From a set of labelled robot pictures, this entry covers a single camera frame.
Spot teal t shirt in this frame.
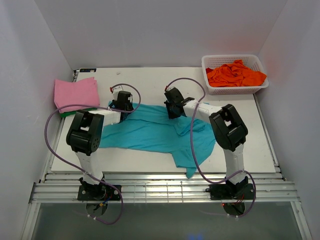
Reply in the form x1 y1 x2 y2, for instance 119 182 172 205
99 103 216 179

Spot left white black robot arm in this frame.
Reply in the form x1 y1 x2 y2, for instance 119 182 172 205
66 88 134 200

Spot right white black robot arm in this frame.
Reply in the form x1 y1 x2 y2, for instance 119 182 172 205
164 87 248 199

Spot folded pink t shirt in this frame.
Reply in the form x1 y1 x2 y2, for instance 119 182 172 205
54 77 100 108

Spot blue label sticker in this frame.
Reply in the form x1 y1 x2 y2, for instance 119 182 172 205
79 68 97 73

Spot folded green t shirt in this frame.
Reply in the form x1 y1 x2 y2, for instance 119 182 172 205
59 108 97 118

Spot white plastic basket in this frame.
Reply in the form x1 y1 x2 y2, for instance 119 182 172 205
201 54 269 95

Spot orange t shirt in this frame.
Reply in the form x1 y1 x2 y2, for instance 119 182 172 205
205 59 267 88

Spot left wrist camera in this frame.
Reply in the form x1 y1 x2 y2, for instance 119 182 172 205
110 85 123 100

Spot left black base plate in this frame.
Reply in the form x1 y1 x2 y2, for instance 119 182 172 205
76 184 122 202

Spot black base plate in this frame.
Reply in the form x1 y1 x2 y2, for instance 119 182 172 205
205 183 255 200
76 184 122 202

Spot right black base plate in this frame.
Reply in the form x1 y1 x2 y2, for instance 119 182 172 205
205 183 255 200

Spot aluminium rail frame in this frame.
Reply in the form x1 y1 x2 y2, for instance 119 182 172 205
21 156 315 240

